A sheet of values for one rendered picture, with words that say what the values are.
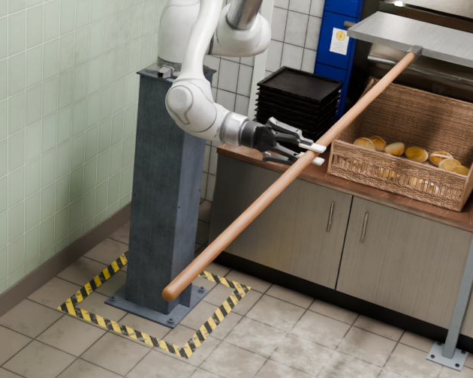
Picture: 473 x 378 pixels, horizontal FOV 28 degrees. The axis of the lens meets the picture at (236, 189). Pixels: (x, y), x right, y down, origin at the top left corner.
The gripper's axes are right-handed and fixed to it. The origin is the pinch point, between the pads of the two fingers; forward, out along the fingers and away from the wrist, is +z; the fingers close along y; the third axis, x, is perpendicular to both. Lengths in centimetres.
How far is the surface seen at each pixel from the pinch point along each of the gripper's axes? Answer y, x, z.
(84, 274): 118, -57, -111
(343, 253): 91, -96, -12
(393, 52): 23, -152, -22
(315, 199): 71, -96, -27
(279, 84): 37, -121, -59
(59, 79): 29, -53, -121
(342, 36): 21, -150, -44
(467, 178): 46, -104, 28
